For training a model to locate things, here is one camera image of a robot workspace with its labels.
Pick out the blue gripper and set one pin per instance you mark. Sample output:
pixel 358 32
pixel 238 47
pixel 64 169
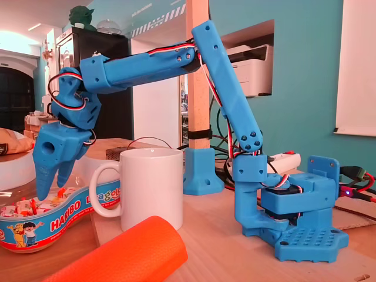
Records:
pixel 60 144

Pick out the blue 3D-printed robot arm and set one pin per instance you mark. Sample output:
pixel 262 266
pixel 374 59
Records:
pixel 164 67

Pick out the white yellow wrapped candy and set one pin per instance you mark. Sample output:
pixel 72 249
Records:
pixel 63 194

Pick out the clear plastic Haribo candy tub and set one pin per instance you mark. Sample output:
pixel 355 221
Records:
pixel 67 210

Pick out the white orange wrapped candy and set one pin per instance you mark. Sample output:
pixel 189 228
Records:
pixel 26 205

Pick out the brown paper bag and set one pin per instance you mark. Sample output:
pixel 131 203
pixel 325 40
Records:
pixel 14 142

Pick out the white red wrapped candy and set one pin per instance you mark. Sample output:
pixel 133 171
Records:
pixel 7 211

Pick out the stacked cardboard boxes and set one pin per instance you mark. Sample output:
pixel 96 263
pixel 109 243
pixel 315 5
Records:
pixel 32 122

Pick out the perforated metal box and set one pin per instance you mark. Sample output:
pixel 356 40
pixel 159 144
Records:
pixel 113 152

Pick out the dark arched doorway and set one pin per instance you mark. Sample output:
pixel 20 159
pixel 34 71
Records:
pixel 14 97

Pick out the white ceramic mug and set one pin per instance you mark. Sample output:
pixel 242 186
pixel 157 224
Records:
pixel 152 188

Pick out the orange foam roll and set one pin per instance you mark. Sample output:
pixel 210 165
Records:
pixel 132 252

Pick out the white fridge magnet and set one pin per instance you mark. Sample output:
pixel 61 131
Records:
pixel 97 53

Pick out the black glass-door fridge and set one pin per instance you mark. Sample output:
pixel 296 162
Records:
pixel 117 50

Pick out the clear glass dome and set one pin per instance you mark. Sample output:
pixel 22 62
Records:
pixel 108 27

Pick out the green Yoda figure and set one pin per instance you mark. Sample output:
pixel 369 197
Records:
pixel 80 17

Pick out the light wooden base board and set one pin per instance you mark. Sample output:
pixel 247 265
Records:
pixel 211 235

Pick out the white grey printer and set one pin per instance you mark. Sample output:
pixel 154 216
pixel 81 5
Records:
pixel 258 73

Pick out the white power strip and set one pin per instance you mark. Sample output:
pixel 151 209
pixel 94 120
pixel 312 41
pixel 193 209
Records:
pixel 286 161

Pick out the red controller board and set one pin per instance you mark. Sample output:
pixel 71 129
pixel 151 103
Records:
pixel 352 192

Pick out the brown cardboard sheet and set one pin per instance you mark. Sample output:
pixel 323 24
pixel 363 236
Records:
pixel 352 214

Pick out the green terminal connector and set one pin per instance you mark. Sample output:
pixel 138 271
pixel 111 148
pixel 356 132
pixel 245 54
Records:
pixel 357 173

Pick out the blue 3D-printed post mount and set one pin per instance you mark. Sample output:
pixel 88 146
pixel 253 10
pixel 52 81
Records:
pixel 202 176

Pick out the wooden post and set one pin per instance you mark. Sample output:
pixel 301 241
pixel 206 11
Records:
pixel 198 102

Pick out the white wall board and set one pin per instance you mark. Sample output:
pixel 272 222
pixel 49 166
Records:
pixel 358 73

